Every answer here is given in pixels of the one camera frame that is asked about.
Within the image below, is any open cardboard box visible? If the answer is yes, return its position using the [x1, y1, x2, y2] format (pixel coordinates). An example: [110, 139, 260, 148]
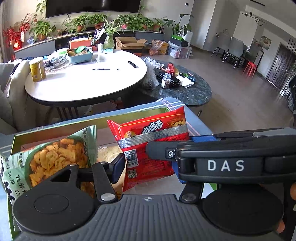
[115, 37, 147, 50]

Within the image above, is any blue plastic basket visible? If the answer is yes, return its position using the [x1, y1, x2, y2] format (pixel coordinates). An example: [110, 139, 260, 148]
[67, 49, 93, 65]

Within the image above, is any red snack bag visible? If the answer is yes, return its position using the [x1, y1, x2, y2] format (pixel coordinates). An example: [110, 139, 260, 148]
[107, 106, 189, 192]

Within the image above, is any blue striped tablecloth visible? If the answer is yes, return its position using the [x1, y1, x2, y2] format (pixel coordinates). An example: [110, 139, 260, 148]
[1, 98, 211, 240]

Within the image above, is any glass vase with plant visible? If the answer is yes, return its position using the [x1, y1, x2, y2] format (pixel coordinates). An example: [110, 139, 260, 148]
[102, 20, 121, 50]

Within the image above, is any dark marble coffee table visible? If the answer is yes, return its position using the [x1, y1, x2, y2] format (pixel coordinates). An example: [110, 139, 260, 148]
[138, 65, 212, 107]

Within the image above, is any grey dining chair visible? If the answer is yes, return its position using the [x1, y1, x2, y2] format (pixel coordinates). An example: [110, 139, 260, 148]
[222, 37, 244, 69]

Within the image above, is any green cardboard box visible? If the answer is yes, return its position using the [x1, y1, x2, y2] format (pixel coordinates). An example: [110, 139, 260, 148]
[6, 106, 172, 241]

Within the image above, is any red stool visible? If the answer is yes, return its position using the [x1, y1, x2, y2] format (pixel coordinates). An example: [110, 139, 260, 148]
[243, 61, 257, 78]

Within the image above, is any white round table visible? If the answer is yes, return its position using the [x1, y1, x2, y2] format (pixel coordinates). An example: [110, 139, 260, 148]
[25, 50, 147, 108]

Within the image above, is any yellow canister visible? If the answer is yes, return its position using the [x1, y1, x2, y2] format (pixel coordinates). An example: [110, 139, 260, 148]
[29, 57, 46, 82]

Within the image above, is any black television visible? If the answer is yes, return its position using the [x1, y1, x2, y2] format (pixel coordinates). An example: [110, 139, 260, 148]
[45, 0, 140, 18]

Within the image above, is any clear storage bin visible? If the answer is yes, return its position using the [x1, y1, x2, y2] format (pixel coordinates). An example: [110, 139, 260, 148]
[167, 42, 192, 59]

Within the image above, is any green chip snack bag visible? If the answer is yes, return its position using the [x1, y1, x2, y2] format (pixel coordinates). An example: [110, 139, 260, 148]
[1, 126, 97, 205]

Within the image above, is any black marker pen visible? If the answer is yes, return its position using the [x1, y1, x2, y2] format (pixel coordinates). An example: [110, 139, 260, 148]
[128, 61, 137, 68]

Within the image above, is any beige sofa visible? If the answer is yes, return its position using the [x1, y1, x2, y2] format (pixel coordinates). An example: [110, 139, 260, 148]
[1, 60, 36, 135]

